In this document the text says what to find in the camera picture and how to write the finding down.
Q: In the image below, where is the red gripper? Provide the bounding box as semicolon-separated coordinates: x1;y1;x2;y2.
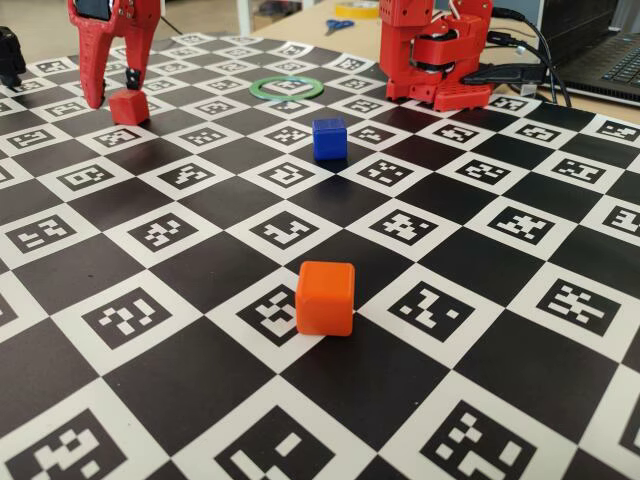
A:
67;0;167;110

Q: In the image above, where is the red cube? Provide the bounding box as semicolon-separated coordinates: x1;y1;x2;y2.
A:
108;88;151;125

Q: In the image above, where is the blue cube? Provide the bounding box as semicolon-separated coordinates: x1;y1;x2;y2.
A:
311;117;349;161

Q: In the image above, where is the orange cube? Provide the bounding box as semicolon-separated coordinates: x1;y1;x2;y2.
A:
294;260;356;337

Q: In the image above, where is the black white marker board mat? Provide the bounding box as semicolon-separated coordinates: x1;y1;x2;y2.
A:
0;30;640;480

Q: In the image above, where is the yellow tape roll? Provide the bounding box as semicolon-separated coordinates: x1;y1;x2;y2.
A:
334;0;380;19

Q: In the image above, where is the black flat adapter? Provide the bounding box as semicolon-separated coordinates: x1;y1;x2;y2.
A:
462;63;547;87

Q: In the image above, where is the black laptop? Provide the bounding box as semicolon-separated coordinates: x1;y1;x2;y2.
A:
539;0;640;106

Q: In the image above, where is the black mount device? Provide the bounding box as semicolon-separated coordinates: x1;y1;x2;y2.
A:
0;25;27;92

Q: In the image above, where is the white post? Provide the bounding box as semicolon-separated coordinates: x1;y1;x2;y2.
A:
234;0;255;35

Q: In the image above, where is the green ring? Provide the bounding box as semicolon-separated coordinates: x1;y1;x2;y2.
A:
248;75;325;103

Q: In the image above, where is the black power cable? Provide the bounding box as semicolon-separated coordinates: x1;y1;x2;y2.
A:
489;7;575;109

